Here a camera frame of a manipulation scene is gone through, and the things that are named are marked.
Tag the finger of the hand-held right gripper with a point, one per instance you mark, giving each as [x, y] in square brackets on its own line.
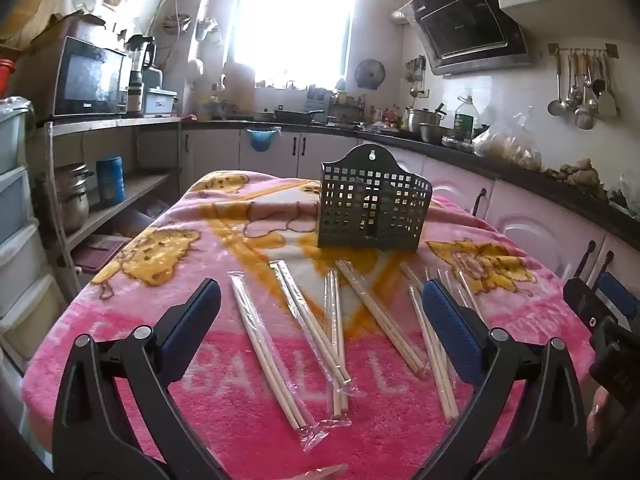
[622, 297]
[590, 310]

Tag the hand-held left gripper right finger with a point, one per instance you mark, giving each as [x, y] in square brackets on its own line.
[450, 325]

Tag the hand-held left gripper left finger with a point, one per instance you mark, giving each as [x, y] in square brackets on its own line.
[195, 320]

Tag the row of chopsticks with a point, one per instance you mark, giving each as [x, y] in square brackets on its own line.
[305, 320]

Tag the black perforated utensil basket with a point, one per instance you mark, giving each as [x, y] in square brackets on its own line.
[372, 200]

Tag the person's right hand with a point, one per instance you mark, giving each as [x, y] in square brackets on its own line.
[597, 422]

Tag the white base cabinets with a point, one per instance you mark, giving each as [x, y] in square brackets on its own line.
[530, 225]

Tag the purple flat box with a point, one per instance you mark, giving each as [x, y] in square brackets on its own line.
[100, 252]

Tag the pink printed blanket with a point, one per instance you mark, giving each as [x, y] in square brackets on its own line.
[280, 410]

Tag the ginger roots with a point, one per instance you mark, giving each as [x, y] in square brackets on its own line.
[580, 175]

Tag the metal shelf rack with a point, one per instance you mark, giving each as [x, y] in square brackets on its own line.
[125, 190]

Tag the blue canister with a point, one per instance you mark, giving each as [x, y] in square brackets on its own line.
[110, 180]

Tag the black kitchen countertop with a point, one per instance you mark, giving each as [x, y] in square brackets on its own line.
[500, 167]

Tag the stacked steel pots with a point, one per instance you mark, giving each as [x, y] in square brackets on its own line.
[74, 200]

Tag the clear plastic bag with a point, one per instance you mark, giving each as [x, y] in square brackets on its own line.
[507, 142]

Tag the blue hanging bin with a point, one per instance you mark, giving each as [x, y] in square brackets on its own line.
[261, 140]

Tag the plastic drawer unit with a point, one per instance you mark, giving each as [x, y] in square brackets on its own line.
[20, 240]

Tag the steel bowl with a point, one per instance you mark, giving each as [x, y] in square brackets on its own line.
[432, 132]

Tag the clear oil bottle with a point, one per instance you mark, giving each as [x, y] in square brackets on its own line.
[464, 120]

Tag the steel cooking pot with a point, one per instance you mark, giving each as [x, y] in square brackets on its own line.
[420, 119]

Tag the blue-grey storage box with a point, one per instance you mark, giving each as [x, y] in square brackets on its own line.
[159, 102]

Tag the black frying pan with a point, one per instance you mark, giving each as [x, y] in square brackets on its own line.
[297, 115]

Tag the pale cutting board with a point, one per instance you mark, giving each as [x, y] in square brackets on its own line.
[239, 87]

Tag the countertop spice rack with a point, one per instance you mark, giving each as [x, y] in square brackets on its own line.
[347, 105]

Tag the black microwave oven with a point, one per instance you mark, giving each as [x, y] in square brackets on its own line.
[90, 77]

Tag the black blender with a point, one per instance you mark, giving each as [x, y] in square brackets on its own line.
[139, 60]

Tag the white hanging jug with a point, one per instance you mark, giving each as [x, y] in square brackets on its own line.
[206, 30]

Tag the hanging metal strainer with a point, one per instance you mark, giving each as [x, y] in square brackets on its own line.
[176, 22]

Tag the black range hood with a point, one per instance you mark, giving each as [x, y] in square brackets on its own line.
[465, 25]

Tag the kitchen window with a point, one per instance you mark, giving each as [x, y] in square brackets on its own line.
[290, 20]

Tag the rail of hanging ladles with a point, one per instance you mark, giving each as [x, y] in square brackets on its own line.
[582, 90]

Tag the round black wall fan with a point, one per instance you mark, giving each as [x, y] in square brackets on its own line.
[370, 74]

